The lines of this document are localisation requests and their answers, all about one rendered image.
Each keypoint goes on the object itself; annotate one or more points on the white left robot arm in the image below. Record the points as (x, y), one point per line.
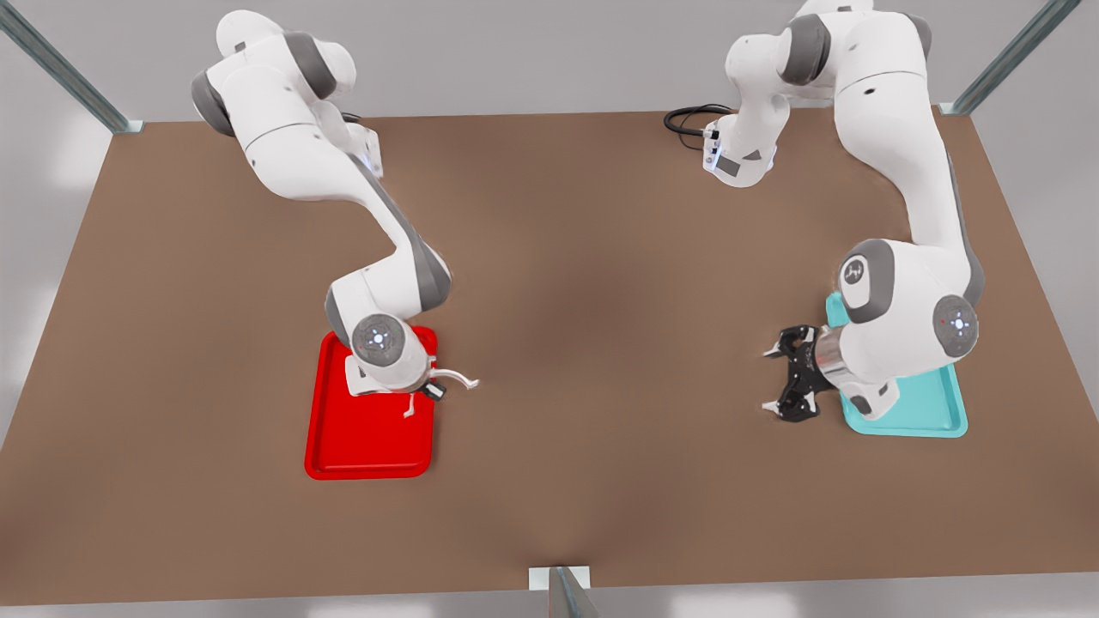
(893, 129)

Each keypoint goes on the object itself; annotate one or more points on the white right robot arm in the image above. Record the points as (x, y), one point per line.
(292, 146)

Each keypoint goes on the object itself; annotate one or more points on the red rectangular tray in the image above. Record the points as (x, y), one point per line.
(369, 438)

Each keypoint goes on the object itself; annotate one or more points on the teal rectangular tray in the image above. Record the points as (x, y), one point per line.
(927, 408)

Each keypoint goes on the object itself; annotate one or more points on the silver frame post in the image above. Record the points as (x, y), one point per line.
(60, 69)
(1004, 62)
(562, 592)

